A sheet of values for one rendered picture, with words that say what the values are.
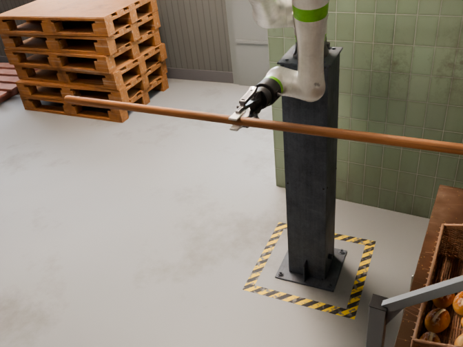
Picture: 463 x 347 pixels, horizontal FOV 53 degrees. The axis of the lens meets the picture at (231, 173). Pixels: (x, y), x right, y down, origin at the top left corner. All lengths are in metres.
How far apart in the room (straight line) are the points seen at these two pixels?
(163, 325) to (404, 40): 1.87
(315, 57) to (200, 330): 1.43
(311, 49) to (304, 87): 0.16
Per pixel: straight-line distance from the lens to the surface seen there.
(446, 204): 2.21
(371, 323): 1.27
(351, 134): 1.42
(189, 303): 2.54
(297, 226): 2.38
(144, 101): 4.73
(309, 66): 1.69
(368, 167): 2.94
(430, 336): 1.60
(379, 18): 2.57
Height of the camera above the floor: 1.87
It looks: 33 degrees down
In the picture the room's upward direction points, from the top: 7 degrees counter-clockwise
